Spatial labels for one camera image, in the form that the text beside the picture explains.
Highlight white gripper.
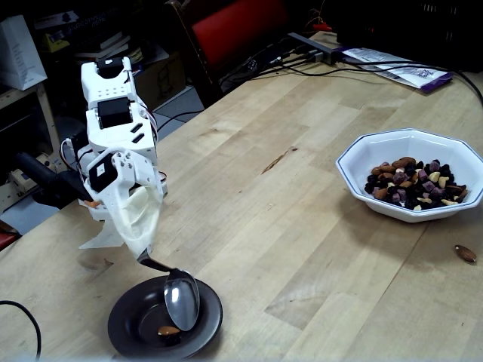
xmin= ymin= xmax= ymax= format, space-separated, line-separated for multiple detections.
xmin=83 ymin=150 xmax=164 ymax=261

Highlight metal spoon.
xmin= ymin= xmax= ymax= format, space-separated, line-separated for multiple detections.
xmin=135 ymin=247 xmax=200 ymax=333

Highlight brown plate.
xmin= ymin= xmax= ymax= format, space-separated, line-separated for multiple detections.
xmin=107 ymin=275 xmax=223 ymax=360

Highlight white bowl blue rim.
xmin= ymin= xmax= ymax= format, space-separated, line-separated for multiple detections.
xmin=335 ymin=127 xmax=483 ymax=223

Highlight beige masking tape wrap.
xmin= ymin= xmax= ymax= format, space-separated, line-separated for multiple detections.
xmin=112 ymin=184 xmax=164 ymax=261

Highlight black clamp orange pad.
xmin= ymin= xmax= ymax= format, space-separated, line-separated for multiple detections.
xmin=14 ymin=152 xmax=103 ymax=208

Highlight brown cardboard box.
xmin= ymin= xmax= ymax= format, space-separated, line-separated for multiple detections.
xmin=131 ymin=52 xmax=188 ymax=110

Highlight stack of books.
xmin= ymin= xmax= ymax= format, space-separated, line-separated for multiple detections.
xmin=73 ymin=32 xmax=144 ymax=72

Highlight small yellow box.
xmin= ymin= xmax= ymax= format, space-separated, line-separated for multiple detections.
xmin=43 ymin=32 xmax=72 ymax=53

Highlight white paper bag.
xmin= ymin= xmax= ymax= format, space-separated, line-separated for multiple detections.
xmin=0 ymin=14 xmax=48 ymax=91

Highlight red chair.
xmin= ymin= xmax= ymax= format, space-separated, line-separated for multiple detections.
xmin=165 ymin=0 xmax=291 ymax=95

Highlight grey usb hub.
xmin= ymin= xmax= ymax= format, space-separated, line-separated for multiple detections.
xmin=288 ymin=32 xmax=343 ymax=65

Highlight nuts and dried fruit mix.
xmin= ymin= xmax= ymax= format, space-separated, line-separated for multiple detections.
xmin=364 ymin=156 xmax=469 ymax=211

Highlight purple white plastic bag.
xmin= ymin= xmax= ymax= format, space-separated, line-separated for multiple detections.
xmin=339 ymin=47 xmax=454 ymax=94

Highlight thin black cable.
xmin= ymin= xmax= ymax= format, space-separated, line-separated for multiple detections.
xmin=0 ymin=300 xmax=42 ymax=359

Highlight black usb cable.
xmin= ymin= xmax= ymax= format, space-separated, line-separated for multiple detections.
xmin=218 ymin=44 xmax=325 ymax=95

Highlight red clip wires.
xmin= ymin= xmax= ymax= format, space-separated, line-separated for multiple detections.
xmin=305 ymin=14 xmax=334 ymax=34

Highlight thick black cable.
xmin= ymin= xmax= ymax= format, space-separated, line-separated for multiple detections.
xmin=339 ymin=56 xmax=483 ymax=109

